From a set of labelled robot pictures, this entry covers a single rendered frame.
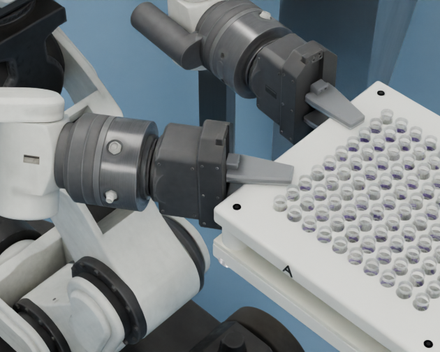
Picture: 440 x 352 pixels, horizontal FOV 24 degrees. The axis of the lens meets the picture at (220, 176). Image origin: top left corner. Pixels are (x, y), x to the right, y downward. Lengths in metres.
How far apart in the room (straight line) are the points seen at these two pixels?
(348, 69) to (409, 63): 0.59
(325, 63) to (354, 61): 1.10
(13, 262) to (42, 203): 0.81
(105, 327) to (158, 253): 0.12
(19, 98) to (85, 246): 0.48
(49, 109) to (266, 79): 0.23
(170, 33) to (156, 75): 1.53
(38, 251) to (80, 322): 0.37
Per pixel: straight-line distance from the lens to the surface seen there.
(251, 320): 1.88
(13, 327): 1.75
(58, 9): 1.35
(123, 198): 0.95
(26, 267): 1.82
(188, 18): 1.12
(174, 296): 1.42
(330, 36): 2.09
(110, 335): 1.43
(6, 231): 1.83
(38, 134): 0.97
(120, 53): 2.71
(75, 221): 1.39
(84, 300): 1.41
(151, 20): 1.13
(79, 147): 0.95
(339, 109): 1.01
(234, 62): 1.06
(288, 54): 1.03
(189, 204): 0.97
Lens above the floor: 1.72
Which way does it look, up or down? 47 degrees down
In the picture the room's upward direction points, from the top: straight up
